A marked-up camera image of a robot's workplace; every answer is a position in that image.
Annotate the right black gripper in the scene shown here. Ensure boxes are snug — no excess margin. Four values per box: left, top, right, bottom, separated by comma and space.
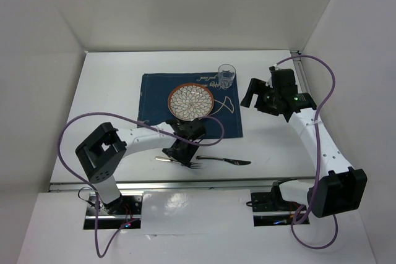
240, 77, 280, 116

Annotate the silver fork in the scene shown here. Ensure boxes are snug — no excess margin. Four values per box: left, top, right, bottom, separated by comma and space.
155, 156, 201, 169

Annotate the clear drinking glass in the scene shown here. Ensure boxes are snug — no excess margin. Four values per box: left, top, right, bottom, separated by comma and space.
218, 64, 236, 90

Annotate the floral ceramic plate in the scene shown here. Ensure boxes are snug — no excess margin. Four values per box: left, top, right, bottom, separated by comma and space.
168, 83, 214, 121

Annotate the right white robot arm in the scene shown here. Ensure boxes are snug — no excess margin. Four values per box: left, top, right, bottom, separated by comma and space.
241, 66, 368, 218

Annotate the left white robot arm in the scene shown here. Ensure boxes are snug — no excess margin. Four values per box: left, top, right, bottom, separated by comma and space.
75, 119, 206, 214

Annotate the silver table knife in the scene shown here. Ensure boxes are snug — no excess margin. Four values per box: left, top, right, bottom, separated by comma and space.
196, 156, 251, 166

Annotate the aluminium right side rail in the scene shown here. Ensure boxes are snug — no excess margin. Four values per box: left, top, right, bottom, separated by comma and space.
290, 51, 311, 93

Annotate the aluminium rail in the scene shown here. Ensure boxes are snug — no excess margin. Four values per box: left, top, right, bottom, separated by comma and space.
48, 178, 319, 193
290, 51, 311, 93

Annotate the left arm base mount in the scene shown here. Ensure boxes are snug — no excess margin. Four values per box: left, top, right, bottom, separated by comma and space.
77, 186, 144, 230

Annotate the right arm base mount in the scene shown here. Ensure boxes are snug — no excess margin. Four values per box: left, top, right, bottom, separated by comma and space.
246, 179, 300, 227

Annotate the aluminium front rail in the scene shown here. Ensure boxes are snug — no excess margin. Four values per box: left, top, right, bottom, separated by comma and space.
48, 178, 319, 193

